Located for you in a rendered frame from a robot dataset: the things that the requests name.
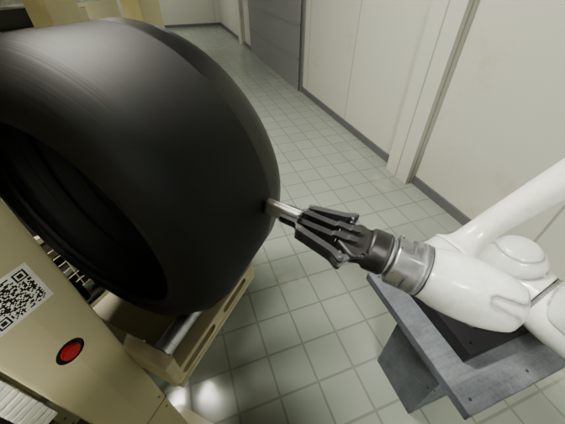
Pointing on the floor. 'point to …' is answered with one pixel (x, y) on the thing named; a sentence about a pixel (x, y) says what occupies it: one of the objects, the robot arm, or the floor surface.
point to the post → (161, 406)
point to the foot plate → (191, 416)
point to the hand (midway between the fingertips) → (282, 211)
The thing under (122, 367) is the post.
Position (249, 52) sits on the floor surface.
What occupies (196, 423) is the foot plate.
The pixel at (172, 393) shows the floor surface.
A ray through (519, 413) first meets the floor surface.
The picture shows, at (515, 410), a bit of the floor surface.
